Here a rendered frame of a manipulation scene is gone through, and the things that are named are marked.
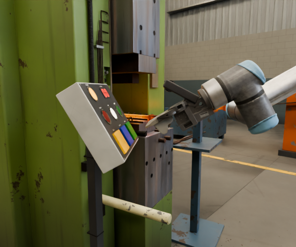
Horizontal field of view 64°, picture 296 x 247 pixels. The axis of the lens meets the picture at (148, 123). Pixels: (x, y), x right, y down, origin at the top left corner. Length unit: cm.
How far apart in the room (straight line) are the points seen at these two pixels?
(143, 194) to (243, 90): 87
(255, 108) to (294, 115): 393
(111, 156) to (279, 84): 62
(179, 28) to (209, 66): 224
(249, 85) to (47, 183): 113
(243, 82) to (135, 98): 112
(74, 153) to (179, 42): 969
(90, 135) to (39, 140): 71
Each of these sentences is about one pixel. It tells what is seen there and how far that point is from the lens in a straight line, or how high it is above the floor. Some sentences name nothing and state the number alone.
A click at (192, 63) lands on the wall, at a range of 1017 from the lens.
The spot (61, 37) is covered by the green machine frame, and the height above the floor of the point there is 142.
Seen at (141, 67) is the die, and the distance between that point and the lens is 134.
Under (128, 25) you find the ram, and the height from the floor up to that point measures 150.
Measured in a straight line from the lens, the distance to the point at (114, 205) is 122.
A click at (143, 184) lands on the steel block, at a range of 137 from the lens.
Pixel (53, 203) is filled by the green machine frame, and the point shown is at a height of 55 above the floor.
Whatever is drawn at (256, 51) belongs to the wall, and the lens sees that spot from 917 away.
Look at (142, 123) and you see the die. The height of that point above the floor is 98.
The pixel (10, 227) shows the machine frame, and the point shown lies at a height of 39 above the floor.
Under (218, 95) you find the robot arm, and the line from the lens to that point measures 72.
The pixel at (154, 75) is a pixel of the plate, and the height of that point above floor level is 127.
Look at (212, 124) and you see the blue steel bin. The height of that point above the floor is 43.
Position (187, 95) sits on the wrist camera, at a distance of 73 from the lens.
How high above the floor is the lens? 118
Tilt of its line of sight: 9 degrees down
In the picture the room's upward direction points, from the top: straight up
